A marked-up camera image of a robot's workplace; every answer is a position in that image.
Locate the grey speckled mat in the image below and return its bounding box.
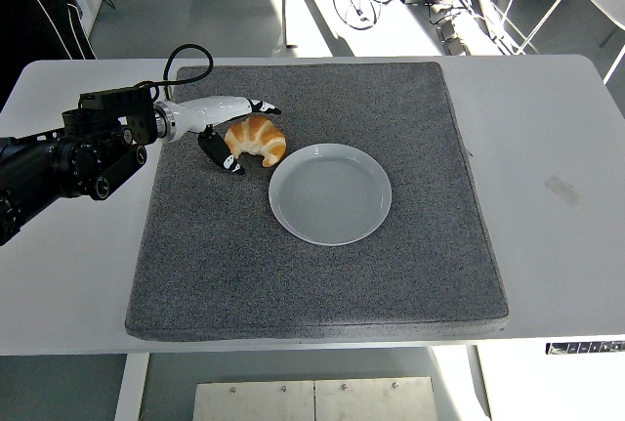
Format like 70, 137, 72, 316
124, 61, 512, 343

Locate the person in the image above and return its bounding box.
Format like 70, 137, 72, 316
0, 0, 97, 109

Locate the table height control panel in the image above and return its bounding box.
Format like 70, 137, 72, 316
545, 340, 625, 357

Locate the white table leg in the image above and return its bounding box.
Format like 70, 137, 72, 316
114, 353, 150, 421

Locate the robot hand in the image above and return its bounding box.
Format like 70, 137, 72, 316
168, 95, 283, 177

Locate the grey metal plate with screws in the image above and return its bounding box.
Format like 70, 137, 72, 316
192, 375, 438, 421

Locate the white power strip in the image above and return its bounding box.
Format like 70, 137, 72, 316
436, 20, 470, 56

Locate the light grey round plate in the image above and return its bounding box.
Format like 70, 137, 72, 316
268, 142, 394, 247

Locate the golden croissant bread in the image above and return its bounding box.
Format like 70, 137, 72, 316
223, 114, 288, 168

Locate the clear tape piece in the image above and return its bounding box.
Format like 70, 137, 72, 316
544, 174, 585, 211

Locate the white upright post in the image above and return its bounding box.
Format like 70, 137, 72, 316
281, 0, 300, 49

